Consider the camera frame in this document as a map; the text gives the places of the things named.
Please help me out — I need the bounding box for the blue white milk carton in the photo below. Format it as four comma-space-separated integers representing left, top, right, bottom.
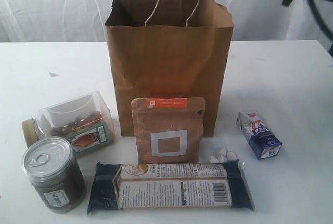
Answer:
236, 110, 282, 160

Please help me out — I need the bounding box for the brown paper bag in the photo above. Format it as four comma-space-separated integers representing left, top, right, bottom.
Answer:
105, 0, 234, 138

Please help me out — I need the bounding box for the brown kraft pouch orange label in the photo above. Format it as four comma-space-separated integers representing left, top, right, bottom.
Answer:
131, 97, 206, 164

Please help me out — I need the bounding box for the white garlic clove cluster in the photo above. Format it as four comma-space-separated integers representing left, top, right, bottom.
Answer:
209, 148, 238, 164

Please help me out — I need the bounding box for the clear nut jar yellow lid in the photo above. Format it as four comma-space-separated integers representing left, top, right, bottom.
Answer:
22, 91, 116, 157

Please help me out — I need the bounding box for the long dark noodle package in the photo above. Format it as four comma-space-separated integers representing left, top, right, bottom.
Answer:
87, 160, 255, 214

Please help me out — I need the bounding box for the small clear plastic scrap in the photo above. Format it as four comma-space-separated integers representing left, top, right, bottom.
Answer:
49, 72, 59, 77

